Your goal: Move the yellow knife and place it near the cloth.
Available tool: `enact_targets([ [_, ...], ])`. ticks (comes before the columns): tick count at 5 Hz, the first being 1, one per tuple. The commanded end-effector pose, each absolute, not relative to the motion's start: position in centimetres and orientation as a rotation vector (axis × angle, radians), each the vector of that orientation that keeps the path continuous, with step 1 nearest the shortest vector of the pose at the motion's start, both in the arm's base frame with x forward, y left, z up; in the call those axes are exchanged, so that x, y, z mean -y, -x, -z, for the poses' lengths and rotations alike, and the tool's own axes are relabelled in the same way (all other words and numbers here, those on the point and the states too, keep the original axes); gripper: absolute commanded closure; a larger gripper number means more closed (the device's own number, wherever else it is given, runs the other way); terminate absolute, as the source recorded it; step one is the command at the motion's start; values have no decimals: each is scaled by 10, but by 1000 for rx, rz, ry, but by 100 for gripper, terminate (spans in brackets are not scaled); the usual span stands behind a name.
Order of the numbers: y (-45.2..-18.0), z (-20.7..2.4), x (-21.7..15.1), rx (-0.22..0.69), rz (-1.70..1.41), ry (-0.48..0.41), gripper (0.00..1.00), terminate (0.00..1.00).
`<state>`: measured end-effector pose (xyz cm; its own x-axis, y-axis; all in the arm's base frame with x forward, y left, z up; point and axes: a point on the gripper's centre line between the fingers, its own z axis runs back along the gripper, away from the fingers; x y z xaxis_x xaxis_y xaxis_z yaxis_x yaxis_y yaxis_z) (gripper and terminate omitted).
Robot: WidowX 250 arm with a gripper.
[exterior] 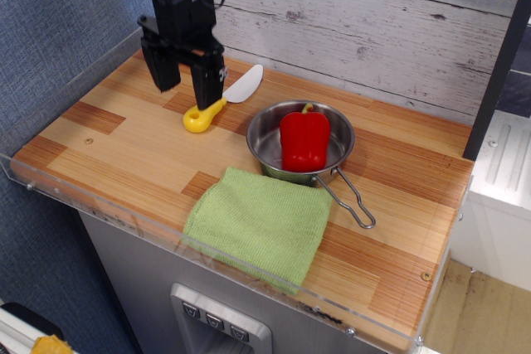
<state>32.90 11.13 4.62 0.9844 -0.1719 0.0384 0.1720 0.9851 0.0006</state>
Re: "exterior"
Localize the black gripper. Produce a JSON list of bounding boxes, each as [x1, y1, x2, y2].
[[138, 0, 227, 110]]

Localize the yellow handled white toy knife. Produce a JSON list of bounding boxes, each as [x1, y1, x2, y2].
[[183, 65, 264, 133]]

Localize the small steel pan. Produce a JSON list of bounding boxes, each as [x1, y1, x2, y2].
[[246, 99, 376, 230]]

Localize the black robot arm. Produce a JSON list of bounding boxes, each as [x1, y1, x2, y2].
[[138, 0, 226, 110]]

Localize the green cloth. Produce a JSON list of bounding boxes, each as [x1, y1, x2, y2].
[[183, 167, 332, 294]]

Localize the red bell pepper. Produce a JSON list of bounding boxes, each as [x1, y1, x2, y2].
[[280, 103, 331, 172]]

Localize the grey cabinet with dispenser panel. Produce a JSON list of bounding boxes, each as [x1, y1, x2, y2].
[[80, 213, 381, 353]]

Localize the yellow and black object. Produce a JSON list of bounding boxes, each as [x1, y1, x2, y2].
[[30, 335, 75, 354]]

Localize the clear acrylic guard rail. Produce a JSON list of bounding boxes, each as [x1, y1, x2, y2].
[[0, 13, 424, 351]]

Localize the dark right frame post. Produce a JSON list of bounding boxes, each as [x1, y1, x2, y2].
[[462, 0, 530, 161]]

